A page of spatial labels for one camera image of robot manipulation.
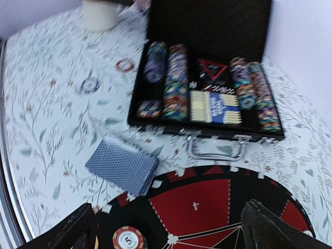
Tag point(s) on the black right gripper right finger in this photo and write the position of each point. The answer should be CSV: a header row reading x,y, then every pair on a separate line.
x,y
262,229

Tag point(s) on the round red black poker mat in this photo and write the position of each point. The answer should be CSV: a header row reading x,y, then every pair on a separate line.
x,y
201,209

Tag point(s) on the back row poker chips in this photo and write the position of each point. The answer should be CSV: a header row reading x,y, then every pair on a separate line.
x,y
253,92

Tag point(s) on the red 5 poker chip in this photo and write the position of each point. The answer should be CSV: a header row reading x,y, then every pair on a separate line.
x,y
128,237

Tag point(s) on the purple 500 poker chip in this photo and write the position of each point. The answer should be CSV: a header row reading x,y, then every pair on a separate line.
x,y
149,109

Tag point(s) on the floral white table mat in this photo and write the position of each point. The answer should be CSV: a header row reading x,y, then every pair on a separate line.
x,y
52,129

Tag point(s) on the row poker chips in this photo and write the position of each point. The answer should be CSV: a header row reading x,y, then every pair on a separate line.
x,y
253,92
175,99

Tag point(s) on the orange big blind button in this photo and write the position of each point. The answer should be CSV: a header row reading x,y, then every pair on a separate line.
x,y
96,243

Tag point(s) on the red white loose chip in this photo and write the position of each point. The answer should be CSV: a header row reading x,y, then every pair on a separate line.
x,y
125,65

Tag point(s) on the blue white loose chip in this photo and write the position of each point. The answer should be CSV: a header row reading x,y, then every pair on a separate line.
x,y
90,85

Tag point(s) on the front row poker chips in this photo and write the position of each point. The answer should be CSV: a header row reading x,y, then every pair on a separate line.
x,y
175,99

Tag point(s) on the blue boxed card deck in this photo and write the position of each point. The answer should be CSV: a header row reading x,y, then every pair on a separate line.
x,y
212,107

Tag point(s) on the red dice row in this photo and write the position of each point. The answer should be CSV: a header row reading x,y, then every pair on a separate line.
x,y
194,85

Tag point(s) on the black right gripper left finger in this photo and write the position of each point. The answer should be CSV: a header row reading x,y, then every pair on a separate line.
x,y
77,230

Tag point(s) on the grey card deck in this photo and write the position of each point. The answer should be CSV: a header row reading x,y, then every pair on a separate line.
x,y
127,166

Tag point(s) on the open black poker chip case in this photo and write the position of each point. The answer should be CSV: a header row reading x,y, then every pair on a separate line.
x,y
217,31

